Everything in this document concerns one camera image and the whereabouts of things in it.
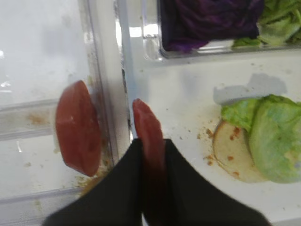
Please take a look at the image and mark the purple cabbage leaves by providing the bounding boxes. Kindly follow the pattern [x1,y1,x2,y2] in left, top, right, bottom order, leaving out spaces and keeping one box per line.
[160,0,264,52]

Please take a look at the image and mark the tomato slice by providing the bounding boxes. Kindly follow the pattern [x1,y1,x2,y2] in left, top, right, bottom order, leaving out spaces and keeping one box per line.
[132,98,166,226]
[55,81,101,177]

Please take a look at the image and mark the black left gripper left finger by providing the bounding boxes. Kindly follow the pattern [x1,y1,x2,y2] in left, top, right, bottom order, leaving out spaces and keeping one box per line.
[42,139,143,226]

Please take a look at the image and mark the metal baking tray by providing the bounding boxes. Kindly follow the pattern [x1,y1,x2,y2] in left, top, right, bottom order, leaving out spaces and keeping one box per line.
[114,0,301,226]

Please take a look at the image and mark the green lettuce leaf on bun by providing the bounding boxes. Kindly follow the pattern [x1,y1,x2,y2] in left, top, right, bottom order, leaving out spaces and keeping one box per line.
[221,94,301,184]

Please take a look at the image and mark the green lettuce in container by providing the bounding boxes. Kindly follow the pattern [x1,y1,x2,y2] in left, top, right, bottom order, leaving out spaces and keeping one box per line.
[232,0,301,48]

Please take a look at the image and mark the bottom bun slice on tray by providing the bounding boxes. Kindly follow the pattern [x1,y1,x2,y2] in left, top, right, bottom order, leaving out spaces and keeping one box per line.
[213,121,267,183]

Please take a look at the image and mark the upper left acrylic holder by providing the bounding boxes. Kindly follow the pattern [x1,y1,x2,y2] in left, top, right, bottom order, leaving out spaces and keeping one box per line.
[0,99,58,141]

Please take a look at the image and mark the clear plastic container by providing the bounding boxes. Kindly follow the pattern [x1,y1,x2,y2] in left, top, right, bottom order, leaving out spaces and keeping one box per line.
[141,0,301,61]

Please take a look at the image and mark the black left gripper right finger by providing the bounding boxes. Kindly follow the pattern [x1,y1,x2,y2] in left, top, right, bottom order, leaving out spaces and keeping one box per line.
[162,138,271,226]

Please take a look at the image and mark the acrylic holder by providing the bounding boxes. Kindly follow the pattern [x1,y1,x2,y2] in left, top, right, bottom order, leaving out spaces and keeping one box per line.
[0,99,58,141]
[0,187,82,226]

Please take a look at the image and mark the lower left acrylic holder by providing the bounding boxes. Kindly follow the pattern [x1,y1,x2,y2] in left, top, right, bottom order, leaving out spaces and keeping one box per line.
[0,187,82,226]

